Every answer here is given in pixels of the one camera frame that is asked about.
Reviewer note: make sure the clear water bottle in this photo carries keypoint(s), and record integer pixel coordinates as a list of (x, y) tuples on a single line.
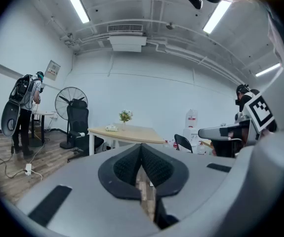
[(201, 149)]

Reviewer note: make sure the long ceiling light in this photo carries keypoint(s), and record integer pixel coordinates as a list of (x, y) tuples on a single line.
[(76, 2), (267, 69), (217, 16)]

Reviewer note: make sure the vase of flowers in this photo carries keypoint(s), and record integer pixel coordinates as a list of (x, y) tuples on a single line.
[(125, 117)]

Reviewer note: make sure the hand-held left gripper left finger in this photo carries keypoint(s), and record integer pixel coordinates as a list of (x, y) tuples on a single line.
[(87, 201)]

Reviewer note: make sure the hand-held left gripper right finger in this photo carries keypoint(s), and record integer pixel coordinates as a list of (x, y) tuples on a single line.
[(196, 181)]

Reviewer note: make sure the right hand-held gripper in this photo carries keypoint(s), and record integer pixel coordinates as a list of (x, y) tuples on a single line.
[(259, 112)]

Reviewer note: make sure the light wooden table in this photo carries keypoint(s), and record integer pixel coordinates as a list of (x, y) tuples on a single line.
[(129, 133)]

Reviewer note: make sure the wall electrical box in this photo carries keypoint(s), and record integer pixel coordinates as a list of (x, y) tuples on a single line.
[(52, 70)]

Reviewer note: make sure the white wet wipe pack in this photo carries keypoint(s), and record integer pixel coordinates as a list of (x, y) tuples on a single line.
[(111, 128)]

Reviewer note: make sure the black office chair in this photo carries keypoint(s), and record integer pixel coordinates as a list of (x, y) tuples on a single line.
[(78, 125)]

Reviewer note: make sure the white power strip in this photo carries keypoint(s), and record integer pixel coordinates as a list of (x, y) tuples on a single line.
[(28, 169)]

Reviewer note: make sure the ceiling air conditioner unit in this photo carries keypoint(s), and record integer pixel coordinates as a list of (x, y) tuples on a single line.
[(127, 38)]

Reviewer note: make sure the white water dispenser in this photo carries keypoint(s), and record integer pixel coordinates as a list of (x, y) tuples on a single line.
[(190, 127)]

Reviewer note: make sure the black standing fan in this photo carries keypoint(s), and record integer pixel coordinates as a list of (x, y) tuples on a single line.
[(68, 102)]

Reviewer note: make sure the white round table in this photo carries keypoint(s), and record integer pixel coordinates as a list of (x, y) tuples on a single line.
[(41, 113)]

